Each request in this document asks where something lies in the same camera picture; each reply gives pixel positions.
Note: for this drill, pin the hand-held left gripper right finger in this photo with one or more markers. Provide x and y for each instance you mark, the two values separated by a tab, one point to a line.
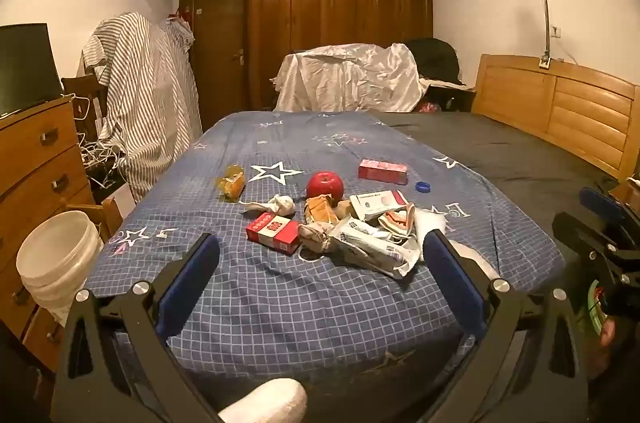
452	278

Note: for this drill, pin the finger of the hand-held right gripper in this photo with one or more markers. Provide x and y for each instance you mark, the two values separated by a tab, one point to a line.
585	230
600	200

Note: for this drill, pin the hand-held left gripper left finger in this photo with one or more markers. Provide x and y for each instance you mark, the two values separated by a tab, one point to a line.
192	275

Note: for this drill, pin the white plastic bag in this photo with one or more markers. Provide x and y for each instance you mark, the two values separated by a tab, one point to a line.
430	218

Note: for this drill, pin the orange and white wrapper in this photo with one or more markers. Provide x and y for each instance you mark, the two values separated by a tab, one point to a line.
395	220

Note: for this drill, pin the white printed wrapper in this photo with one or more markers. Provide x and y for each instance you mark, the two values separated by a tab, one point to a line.
370	245

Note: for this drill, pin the white tissue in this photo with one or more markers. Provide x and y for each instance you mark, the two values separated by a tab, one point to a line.
280	204

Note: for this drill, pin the brown paper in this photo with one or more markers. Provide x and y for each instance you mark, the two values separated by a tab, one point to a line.
315	238

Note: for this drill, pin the white plastic bucket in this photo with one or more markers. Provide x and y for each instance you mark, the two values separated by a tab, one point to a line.
55	263

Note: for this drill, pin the tan sponge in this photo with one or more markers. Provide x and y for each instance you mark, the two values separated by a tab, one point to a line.
320	210

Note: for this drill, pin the blue bottle cap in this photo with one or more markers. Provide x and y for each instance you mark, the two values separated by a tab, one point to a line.
424	191

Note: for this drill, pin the blue checkered star blanket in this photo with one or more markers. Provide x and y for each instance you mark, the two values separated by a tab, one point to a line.
280	303

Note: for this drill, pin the yellow snack packet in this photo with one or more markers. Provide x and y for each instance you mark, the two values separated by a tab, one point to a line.
232	184

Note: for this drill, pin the wooden headboard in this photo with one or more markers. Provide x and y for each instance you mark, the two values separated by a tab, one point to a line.
575	103

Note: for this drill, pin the brown cardboard box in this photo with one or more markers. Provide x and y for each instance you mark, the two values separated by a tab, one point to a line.
102	215

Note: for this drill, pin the small white box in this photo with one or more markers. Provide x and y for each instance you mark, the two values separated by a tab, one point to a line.
117	195

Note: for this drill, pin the dark grey bed sheet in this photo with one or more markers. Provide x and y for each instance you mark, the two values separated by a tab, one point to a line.
500	153

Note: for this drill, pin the red rectangular box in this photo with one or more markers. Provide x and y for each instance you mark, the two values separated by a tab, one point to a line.
382	170

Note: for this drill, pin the red apple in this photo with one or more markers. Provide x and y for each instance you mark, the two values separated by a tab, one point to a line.
325	185

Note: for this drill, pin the striped cloth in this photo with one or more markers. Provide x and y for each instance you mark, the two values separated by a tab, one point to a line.
145	103

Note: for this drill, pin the wooden dresser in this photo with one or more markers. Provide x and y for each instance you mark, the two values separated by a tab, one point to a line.
35	163

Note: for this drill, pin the black bag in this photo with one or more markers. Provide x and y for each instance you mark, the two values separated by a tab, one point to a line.
435	58

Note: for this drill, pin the wooden chair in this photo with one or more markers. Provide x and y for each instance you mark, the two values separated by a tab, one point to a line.
82	85

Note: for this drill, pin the dark wooden door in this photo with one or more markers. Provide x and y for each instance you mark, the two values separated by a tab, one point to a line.
215	53

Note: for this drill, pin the shiny white cloth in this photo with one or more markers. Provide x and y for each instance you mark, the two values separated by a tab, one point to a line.
350	78

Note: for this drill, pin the black monitor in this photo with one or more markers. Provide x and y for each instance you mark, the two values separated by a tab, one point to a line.
25	68

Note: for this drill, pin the dark wooden wardrobe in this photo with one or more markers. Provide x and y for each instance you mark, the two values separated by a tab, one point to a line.
340	3

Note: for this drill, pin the white wall socket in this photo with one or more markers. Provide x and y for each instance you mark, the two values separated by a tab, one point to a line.
556	31

